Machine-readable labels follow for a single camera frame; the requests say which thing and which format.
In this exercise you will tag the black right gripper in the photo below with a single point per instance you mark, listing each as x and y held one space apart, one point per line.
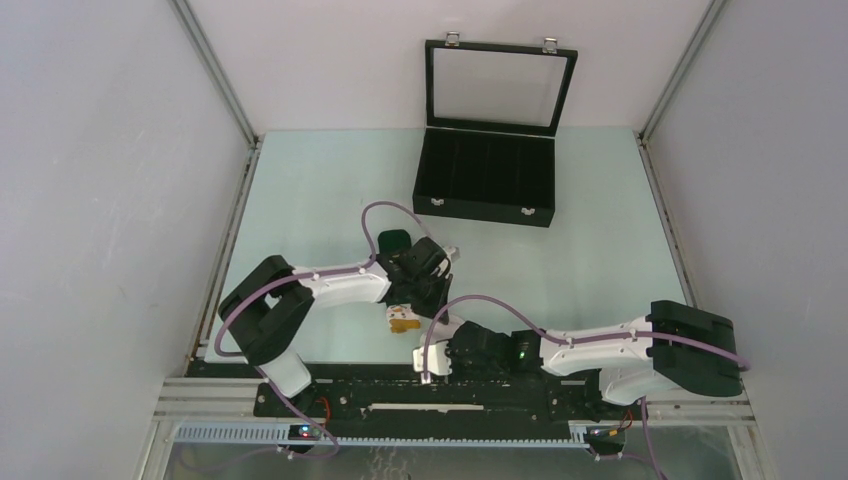
455 373

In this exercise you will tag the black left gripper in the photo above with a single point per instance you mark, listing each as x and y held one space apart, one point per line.
442 297

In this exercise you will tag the black display case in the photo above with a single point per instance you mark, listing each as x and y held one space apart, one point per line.
492 115

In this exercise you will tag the white sock with black stripes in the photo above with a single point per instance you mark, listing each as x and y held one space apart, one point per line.
445 331

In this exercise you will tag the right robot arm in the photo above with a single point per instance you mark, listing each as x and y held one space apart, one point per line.
672 346

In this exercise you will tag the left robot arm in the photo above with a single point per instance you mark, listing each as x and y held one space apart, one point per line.
265 311

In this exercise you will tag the green snowman sock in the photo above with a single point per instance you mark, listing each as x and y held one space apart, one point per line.
400 317

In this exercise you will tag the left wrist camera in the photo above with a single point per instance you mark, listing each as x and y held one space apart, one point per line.
452 253

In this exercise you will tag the left aluminium frame post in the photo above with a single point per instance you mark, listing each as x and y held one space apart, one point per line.
209 60

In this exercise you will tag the aluminium frame post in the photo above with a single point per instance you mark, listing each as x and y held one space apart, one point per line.
209 60
689 56

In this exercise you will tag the right aluminium frame post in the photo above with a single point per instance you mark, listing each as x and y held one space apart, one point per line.
689 56

